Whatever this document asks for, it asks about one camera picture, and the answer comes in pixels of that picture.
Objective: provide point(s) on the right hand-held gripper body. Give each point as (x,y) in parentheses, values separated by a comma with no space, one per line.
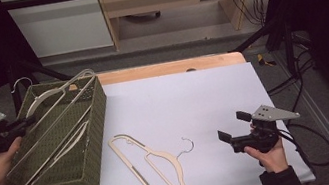
(271,114)

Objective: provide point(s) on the beige clothes hanger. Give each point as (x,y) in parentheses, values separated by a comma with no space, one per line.
(39,101)
(166,154)

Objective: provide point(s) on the green woven basket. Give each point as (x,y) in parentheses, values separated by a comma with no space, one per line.
(74,168)

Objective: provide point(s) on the person's right hand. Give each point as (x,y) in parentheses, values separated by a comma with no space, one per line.
(273,158)

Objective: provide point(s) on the yellow and black tool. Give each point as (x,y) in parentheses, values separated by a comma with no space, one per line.
(262,61)

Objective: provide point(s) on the white paper sheet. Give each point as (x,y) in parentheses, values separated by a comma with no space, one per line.
(181,103)

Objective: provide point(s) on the white cabinet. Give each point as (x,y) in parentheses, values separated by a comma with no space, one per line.
(60,25)

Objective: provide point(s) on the black frame stand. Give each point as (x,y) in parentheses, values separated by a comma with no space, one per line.
(288,48)
(16,97)

